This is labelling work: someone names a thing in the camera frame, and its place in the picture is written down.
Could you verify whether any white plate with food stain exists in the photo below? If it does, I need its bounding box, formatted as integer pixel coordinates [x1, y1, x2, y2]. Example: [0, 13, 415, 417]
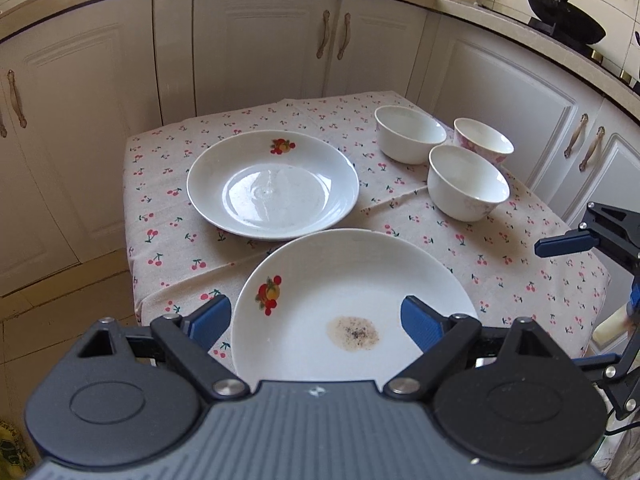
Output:
[230, 229, 476, 387]

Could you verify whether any white pink floral bowl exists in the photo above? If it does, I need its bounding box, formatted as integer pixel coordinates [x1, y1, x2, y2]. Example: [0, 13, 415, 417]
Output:
[454, 117, 514, 166]

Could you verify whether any white fruit plate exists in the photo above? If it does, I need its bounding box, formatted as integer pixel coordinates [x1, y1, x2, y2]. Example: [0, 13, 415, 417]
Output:
[186, 130, 359, 240]

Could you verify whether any black wok on stove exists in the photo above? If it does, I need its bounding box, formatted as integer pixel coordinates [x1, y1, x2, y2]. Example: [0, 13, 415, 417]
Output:
[527, 0, 606, 46]

